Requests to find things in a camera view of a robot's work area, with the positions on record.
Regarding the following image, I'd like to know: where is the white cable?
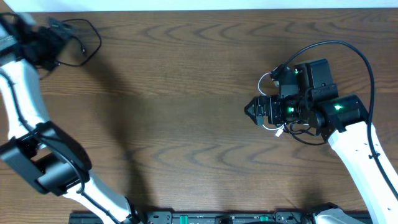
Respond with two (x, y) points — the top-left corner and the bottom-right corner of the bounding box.
(257, 72), (285, 138)

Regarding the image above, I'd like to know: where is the thin black cable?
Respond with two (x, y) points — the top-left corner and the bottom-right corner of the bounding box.
(46, 17), (103, 68)

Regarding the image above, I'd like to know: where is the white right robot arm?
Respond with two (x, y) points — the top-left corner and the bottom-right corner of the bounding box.
(244, 58), (397, 223)

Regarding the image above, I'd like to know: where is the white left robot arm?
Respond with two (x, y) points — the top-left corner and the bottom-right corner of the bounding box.
(1, 12), (146, 223)

